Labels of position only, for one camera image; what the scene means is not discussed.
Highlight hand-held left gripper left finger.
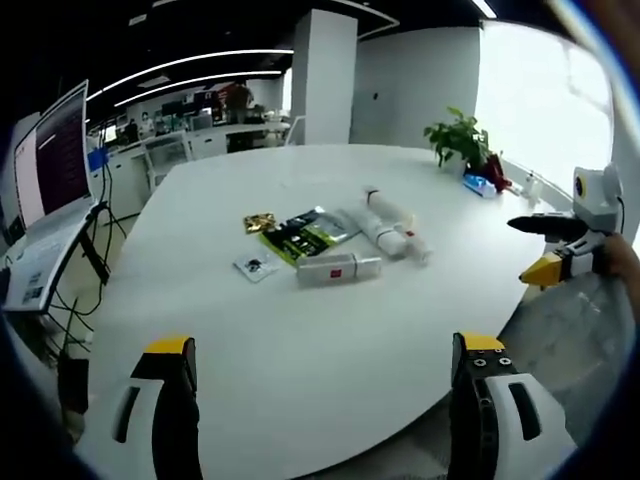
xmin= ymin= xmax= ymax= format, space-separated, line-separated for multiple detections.
xmin=82 ymin=335 xmax=202 ymax=480

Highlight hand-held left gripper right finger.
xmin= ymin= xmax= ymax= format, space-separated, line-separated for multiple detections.
xmin=448 ymin=330 xmax=582 ymax=480

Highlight white skincare bottle red label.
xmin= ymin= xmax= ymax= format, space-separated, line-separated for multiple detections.
xmin=394 ymin=223 xmax=433 ymax=265

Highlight white skincare bottle black cap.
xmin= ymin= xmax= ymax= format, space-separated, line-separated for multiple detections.
xmin=362 ymin=185 xmax=417 ymax=232

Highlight white banded skincare bottle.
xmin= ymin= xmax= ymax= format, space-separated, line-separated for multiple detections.
xmin=355 ymin=212 xmax=407 ymax=260

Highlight white sachet black print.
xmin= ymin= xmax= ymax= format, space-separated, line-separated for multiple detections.
xmin=232 ymin=250 xmax=281 ymax=284

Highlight silver skincare packet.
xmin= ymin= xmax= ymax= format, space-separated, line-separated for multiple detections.
xmin=332 ymin=206 xmax=374 ymax=243

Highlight gold skincare sachet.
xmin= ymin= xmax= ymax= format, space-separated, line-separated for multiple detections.
xmin=242 ymin=211 xmax=278 ymax=235

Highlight white boxed skincare tube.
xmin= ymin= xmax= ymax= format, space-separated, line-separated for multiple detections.
xmin=295 ymin=251 xmax=384 ymax=291

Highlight green black skincare packet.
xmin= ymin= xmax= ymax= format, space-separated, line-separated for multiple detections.
xmin=257 ymin=209 xmax=342 ymax=266

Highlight small clear spray bottle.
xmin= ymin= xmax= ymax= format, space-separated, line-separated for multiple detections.
xmin=521 ymin=170 xmax=544 ymax=202

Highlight person's right hand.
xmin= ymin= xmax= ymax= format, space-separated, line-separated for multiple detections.
xmin=593 ymin=231 xmax=640 ymax=279

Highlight red bag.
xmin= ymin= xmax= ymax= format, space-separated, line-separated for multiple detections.
xmin=480 ymin=152 xmax=513 ymax=194

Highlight black power box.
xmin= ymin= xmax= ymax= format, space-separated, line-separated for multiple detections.
xmin=56 ymin=349 xmax=92 ymax=417

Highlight blue wipes packet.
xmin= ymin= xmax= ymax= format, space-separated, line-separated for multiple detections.
xmin=461 ymin=172 xmax=501 ymax=200

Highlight green potted plant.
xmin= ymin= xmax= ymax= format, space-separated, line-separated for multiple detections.
xmin=423 ymin=105 xmax=495 ymax=176

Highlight white office chair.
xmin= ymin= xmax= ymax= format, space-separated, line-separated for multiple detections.
xmin=140 ymin=130 xmax=195 ymax=189

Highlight open laptop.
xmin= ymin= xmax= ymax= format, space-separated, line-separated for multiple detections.
xmin=1 ymin=78 xmax=98 ymax=314

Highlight black cables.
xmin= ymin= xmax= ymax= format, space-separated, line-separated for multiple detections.
xmin=44 ymin=134 xmax=131 ymax=361

